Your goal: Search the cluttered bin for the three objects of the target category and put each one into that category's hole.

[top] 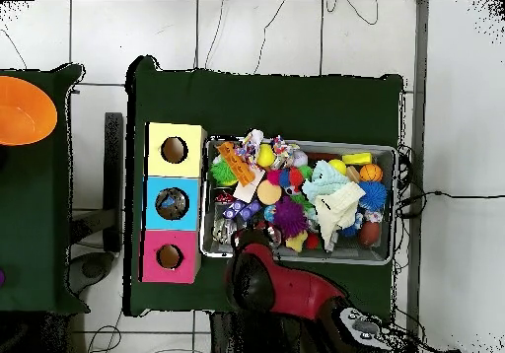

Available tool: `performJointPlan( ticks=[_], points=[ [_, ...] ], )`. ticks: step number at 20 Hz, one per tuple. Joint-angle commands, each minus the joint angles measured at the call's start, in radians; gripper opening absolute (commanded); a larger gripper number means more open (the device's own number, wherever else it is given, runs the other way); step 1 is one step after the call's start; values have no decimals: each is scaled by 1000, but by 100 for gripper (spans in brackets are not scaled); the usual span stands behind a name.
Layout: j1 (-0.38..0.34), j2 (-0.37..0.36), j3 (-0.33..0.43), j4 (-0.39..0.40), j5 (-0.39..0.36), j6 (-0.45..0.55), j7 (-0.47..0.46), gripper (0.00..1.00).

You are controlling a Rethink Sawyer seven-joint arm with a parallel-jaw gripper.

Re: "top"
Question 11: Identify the dark green table cloth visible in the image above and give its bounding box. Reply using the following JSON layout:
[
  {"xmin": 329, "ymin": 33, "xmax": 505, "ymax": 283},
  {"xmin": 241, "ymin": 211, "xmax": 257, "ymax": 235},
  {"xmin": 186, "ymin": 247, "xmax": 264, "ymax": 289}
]
[
  {"xmin": 0, "ymin": 63, "xmax": 91, "ymax": 317},
  {"xmin": 123, "ymin": 54, "xmax": 405, "ymax": 322}
]

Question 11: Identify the crushed silver can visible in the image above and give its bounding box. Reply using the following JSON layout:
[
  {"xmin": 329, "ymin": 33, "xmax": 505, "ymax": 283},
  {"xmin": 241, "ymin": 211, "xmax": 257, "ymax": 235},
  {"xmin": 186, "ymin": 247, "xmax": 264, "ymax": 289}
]
[{"xmin": 212, "ymin": 216, "xmax": 238, "ymax": 246}]

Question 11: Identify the black upright panel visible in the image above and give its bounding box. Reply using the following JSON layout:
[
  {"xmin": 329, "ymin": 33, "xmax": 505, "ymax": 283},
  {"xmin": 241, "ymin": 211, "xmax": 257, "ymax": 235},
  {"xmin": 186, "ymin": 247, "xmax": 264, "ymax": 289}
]
[{"xmin": 103, "ymin": 111, "xmax": 124, "ymax": 253}]

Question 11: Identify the large blue spiky ball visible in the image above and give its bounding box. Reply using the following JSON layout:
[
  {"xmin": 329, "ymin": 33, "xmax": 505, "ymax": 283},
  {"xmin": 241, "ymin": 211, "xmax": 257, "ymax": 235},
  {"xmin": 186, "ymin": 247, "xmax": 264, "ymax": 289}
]
[{"xmin": 357, "ymin": 180, "xmax": 389, "ymax": 212}]

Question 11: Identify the colourful patterned cloth wad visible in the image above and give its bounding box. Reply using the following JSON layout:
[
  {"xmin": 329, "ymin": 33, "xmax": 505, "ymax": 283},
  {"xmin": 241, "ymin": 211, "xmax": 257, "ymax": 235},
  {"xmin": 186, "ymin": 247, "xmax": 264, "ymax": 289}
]
[{"xmin": 270, "ymin": 134, "xmax": 301, "ymax": 169}]

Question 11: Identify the long black cable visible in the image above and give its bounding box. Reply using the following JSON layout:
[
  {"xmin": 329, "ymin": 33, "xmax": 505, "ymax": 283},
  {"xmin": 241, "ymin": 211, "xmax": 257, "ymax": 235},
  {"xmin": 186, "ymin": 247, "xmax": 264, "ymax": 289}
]
[{"xmin": 396, "ymin": 188, "xmax": 505, "ymax": 201}]

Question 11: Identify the cream waffle cloth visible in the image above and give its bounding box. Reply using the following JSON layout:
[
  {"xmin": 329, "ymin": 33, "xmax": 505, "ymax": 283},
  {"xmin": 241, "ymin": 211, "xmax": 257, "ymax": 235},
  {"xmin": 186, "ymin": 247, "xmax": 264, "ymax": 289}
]
[{"xmin": 314, "ymin": 181, "xmax": 366, "ymax": 251}]

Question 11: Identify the grey rounded base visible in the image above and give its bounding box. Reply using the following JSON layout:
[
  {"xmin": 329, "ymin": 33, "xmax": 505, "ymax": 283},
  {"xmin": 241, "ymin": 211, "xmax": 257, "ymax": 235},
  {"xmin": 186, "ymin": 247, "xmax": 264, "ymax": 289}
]
[{"xmin": 64, "ymin": 250, "xmax": 116, "ymax": 296}]

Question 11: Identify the orange plastic grid toy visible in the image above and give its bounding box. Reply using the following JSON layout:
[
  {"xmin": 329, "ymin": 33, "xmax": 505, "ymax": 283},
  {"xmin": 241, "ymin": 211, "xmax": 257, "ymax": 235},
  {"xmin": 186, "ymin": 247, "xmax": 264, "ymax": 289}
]
[{"xmin": 216, "ymin": 140, "xmax": 257, "ymax": 187}]

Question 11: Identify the purple spiky ball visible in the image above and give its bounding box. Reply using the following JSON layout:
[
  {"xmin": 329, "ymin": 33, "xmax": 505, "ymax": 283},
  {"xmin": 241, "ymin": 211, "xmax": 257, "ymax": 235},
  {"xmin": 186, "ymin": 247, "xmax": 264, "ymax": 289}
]
[{"xmin": 273, "ymin": 195, "xmax": 309, "ymax": 239}]

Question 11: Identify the orange foam disc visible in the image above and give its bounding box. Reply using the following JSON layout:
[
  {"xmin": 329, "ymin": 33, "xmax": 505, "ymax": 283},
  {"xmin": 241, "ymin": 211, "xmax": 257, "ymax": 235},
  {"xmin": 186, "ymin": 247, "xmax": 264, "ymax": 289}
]
[{"xmin": 256, "ymin": 179, "xmax": 283, "ymax": 206}]

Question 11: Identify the orange round object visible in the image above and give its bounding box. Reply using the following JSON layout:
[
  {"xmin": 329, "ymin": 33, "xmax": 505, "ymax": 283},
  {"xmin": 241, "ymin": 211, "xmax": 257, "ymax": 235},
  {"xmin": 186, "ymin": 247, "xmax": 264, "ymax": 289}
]
[{"xmin": 0, "ymin": 75, "xmax": 59, "ymax": 147}]

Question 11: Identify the green spiky toy with eyes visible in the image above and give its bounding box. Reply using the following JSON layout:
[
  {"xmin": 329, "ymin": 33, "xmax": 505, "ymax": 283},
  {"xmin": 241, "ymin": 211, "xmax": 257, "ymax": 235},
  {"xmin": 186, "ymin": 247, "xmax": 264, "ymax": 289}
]
[{"xmin": 209, "ymin": 157, "xmax": 238, "ymax": 186}]

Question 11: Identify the wooden three-hole box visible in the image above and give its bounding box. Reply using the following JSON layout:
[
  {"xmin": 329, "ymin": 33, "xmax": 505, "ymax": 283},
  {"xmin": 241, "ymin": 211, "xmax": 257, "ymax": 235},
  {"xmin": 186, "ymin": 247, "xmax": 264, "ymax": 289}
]
[{"xmin": 139, "ymin": 121, "xmax": 209, "ymax": 284}]

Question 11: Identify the mint waffle cloth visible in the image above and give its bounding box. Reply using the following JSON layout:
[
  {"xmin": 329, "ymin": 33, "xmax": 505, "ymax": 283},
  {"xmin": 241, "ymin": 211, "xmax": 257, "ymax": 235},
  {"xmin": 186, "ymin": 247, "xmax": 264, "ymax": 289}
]
[{"xmin": 302, "ymin": 160, "xmax": 350, "ymax": 202}]

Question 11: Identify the small orange basketball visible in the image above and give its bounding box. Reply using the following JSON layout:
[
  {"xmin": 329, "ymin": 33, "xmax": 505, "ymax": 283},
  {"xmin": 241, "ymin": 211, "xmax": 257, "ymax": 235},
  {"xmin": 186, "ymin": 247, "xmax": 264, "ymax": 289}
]
[{"xmin": 359, "ymin": 163, "xmax": 384, "ymax": 183}]

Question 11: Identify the shallow wire mesh bin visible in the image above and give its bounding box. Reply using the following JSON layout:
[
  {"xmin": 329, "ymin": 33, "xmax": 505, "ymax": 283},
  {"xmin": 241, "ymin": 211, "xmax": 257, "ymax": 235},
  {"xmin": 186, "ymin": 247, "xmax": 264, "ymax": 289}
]
[{"xmin": 199, "ymin": 133, "xmax": 398, "ymax": 266}]

